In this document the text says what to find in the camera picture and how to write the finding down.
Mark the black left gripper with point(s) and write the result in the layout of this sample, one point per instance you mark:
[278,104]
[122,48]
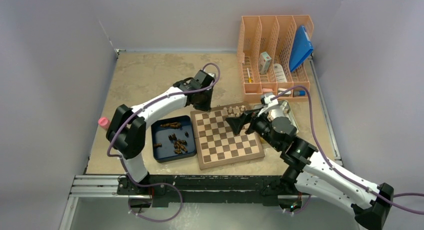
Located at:
[206,107]

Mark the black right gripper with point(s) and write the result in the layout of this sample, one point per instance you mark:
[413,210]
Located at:
[237,123]

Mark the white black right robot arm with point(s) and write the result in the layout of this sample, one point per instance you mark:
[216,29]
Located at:
[309,171]

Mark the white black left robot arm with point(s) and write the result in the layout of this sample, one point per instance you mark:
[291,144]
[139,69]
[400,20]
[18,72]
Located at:
[127,130]

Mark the wooden chess board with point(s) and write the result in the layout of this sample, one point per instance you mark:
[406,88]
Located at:
[215,142]

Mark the dark chess pieces row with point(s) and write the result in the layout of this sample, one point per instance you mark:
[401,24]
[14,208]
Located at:
[173,125]

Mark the dark chess pieces pile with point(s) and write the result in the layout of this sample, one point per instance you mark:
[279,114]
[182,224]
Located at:
[178,144]

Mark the orange white pen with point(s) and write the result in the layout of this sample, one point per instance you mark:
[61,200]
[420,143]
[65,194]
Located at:
[249,75]

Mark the yellow rimmed metal tray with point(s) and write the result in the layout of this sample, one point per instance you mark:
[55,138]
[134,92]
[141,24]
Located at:
[288,111]

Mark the dark blue plastic tray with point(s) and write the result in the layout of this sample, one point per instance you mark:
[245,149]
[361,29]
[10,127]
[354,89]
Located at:
[160,135]

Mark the white stapler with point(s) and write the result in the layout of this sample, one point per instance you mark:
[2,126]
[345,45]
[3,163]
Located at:
[284,92]

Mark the white labelled bottle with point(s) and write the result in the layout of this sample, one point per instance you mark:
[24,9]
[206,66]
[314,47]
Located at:
[279,73]

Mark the white green small box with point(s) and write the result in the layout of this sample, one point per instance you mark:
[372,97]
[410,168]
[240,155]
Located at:
[264,62]

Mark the blue grey small cylinder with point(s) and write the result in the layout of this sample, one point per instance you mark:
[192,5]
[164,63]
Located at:
[299,93]

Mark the orange plastic file organizer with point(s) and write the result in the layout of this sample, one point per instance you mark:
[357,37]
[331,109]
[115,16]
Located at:
[275,35]

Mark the blue folder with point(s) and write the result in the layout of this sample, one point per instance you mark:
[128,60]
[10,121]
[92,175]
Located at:
[302,47]

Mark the pink capped bottle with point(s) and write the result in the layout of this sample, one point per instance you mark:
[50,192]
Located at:
[104,123]

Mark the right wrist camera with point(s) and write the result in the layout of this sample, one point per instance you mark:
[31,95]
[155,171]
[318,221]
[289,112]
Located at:
[269,102]

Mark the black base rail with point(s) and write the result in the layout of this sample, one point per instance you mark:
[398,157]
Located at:
[268,190]

